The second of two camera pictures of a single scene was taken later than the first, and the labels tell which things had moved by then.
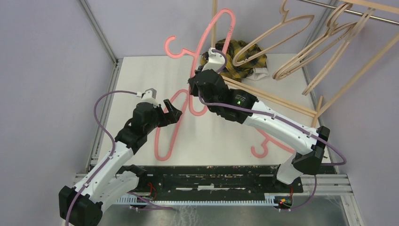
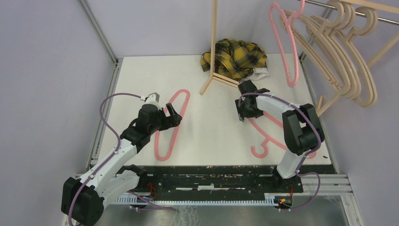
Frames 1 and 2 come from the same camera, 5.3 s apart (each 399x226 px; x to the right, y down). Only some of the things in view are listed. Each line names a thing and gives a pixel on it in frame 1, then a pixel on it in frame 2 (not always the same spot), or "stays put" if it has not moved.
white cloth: [258, 73] stays put
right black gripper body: [194, 88] → [250, 111]
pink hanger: [268, 139] stays put
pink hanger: [156, 133] stays put
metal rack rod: [376, 18] stays put
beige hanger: [338, 33] → [331, 50]
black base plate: [215, 181] stays put
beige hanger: [276, 74] → [320, 46]
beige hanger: [342, 51] → [349, 67]
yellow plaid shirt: [231, 71] stays put
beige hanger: [284, 12] → [331, 36]
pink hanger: [194, 53] → [294, 16]
